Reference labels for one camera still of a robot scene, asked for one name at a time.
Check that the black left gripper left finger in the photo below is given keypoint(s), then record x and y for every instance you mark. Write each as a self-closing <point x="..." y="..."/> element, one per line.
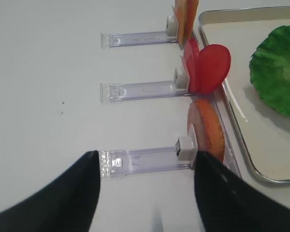
<point x="67" y="204"/>

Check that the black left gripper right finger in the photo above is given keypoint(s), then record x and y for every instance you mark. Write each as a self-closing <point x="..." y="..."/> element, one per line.
<point x="226" y="203"/>

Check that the green lettuce leaf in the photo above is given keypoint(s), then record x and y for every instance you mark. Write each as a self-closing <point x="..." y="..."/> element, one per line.
<point x="269" y="69"/>

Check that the clear pusher track for bread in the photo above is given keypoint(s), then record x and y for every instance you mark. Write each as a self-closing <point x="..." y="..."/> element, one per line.
<point x="125" y="162"/>

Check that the bread slice in left rack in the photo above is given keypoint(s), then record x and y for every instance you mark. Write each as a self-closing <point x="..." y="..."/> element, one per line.
<point x="209" y="133"/>

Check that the clear pusher track for tomato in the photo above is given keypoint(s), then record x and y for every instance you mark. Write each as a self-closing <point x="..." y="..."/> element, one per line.
<point x="110" y="93"/>

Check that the front red tomato slice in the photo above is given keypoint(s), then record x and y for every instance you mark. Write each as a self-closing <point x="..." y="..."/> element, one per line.
<point x="214" y="66"/>

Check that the red tomato slice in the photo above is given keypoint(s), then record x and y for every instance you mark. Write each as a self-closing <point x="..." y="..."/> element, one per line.
<point x="191" y="57"/>
<point x="214" y="66"/>

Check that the rear red tomato slice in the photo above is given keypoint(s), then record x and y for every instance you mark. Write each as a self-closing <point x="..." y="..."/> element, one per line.
<point x="191" y="57"/>

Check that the clear pusher track for cheese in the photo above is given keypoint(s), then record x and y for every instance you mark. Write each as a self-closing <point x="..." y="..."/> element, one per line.
<point x="169" y="35"/>

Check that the front yellow cheese slice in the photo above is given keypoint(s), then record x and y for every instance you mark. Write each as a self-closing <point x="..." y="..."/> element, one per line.
<point x="191" y="10"/>

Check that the yellow cheese slice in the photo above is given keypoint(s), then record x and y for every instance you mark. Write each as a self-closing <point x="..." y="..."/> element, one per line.
<point x="180" y="10"/>
<point x="191" y="10"/>

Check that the rear yellow cheese slice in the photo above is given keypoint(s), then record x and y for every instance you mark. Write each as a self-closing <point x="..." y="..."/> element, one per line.
<point x="180" y="10"/>

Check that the white rectangular metal tray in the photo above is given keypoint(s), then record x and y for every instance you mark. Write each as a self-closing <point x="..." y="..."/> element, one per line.
<point x="263" y="133"/>

